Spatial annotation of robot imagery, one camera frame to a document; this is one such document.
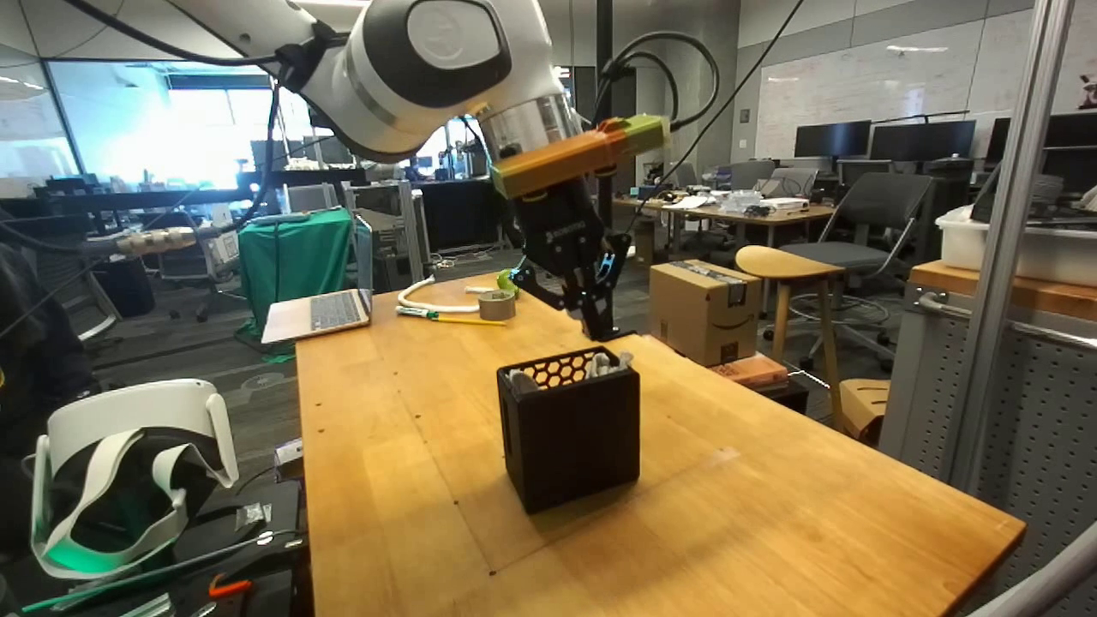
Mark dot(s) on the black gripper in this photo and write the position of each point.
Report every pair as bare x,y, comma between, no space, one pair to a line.
561,253

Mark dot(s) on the black perforated box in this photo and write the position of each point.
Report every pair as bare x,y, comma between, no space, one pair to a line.
571,443

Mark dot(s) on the white towel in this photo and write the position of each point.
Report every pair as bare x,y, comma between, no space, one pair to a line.
562,370

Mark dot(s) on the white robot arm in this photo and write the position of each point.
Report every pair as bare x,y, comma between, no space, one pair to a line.
408,67

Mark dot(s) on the black vertical pole stand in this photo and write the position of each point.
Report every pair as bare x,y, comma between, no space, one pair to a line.
605,44

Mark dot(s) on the grey tape roll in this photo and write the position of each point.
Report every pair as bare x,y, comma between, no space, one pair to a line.
496,307

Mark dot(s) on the cardboard box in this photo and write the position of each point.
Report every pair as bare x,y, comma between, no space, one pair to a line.
705,309

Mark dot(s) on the background wooden desk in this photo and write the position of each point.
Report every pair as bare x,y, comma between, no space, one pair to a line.
737,211

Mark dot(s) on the silver laptop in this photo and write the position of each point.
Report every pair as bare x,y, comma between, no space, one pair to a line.
315,317

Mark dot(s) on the black office chair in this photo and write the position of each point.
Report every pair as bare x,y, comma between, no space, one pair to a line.
869,227

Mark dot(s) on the green cloth covered chair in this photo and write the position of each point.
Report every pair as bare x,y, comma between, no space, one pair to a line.
292,259

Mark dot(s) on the white VR headset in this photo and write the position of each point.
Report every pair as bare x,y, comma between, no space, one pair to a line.
116,474

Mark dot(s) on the orange green wrist camera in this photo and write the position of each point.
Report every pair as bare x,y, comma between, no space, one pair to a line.
588,152

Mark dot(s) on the aluminium frame post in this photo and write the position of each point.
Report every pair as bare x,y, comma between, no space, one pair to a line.
1015,185

